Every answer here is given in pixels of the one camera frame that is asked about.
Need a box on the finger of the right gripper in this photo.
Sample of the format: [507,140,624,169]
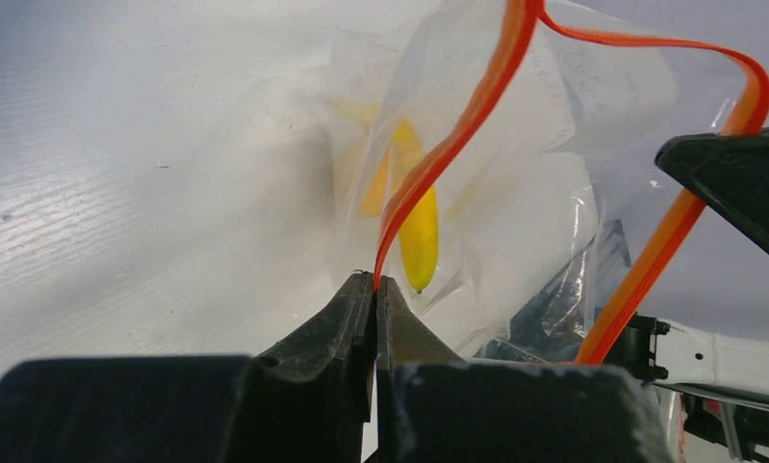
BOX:
[655,127,769,255]

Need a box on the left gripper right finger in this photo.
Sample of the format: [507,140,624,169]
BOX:
[375,277,672,462]

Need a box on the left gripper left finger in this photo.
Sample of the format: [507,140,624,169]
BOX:
[0,272,374,462]

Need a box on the yellow toy banana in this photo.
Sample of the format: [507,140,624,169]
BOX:
[359,119,440,293]

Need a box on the clear zip bag orange zipper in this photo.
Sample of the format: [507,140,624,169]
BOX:
[325,1,769,363]

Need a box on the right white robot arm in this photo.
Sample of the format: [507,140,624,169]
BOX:
[605,127,769,462]

